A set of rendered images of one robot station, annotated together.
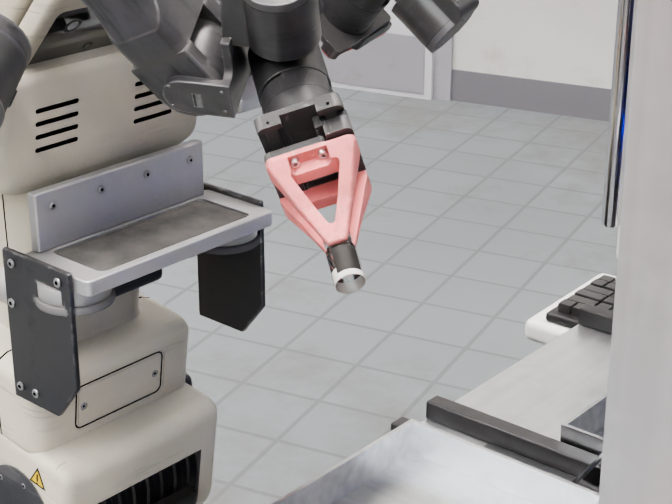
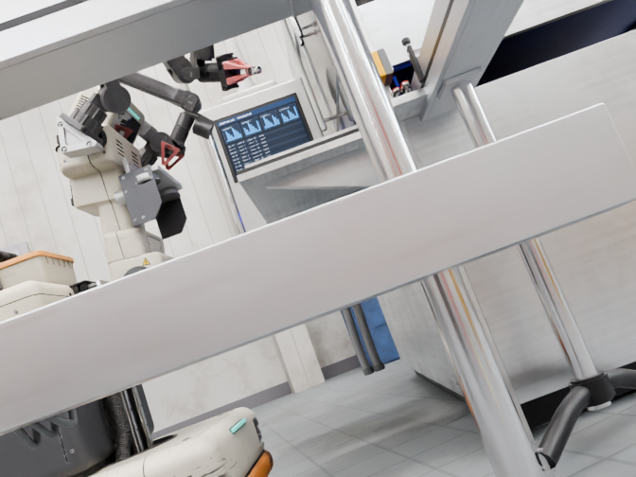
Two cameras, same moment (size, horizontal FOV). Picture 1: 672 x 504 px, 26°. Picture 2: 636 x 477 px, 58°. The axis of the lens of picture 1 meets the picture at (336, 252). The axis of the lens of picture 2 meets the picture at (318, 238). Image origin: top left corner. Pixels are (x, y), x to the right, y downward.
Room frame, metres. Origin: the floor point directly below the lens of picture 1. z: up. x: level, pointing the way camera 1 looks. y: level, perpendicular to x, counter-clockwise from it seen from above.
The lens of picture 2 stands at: (-0.22, 1.00, 0.41)
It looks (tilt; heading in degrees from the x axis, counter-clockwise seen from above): 9 degrees up; 319
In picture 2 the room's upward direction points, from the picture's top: 20 degrees counter-clockwise
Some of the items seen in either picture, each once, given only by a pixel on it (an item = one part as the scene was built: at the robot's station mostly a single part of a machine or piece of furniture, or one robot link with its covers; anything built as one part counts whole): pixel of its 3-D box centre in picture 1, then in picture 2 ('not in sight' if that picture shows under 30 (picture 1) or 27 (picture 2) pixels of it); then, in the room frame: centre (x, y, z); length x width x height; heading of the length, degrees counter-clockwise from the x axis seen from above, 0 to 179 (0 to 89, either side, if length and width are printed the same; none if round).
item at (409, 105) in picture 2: not in sight; (407, 106); (0.61, -0.16, 0.87); 0.14 x 0.13 x 0.02; 50
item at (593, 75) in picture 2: not in sight; (506, 259); (1.17, -1.19, 0.44); 2.06 x 1.00 x 0.88; 140
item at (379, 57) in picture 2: not in sight; (373, 71); (0.64, -0.13, 1.00); 0.08 x 0.07 x 0.07; 50
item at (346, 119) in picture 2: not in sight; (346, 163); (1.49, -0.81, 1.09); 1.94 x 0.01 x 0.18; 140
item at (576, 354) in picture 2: not in sight; (525, 236); (0.45, -0.15, 0.46); 0.09 x 0.09 x 0.77; 50
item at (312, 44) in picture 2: not in sight; (313, 48); (1.26, -0.63, 1.51); 0.47 x 0.01 x 0.59; 140
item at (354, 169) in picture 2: not in sight; (329, 185); (0.90, -0.09, 0.80); 0.34 x 0.03 x 0.13; 50
